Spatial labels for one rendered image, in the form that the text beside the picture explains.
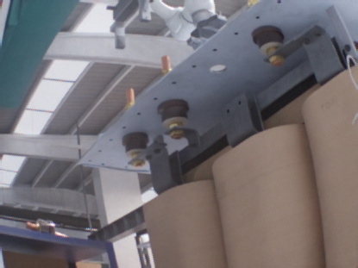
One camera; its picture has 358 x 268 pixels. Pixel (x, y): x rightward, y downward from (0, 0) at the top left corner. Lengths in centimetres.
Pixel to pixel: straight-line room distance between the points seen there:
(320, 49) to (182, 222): 81
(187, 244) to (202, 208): 14
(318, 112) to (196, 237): 68
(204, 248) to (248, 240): 28
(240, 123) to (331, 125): 45
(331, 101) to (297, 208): 34
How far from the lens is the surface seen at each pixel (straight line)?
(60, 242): 182
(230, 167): 163
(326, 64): 142
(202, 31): 179
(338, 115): 132
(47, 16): 121
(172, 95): 188
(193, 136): 193
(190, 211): 183
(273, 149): 153
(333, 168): 131
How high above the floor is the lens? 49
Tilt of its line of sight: 23 degrees up
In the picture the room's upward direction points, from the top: 10 degrees counter-clockwise
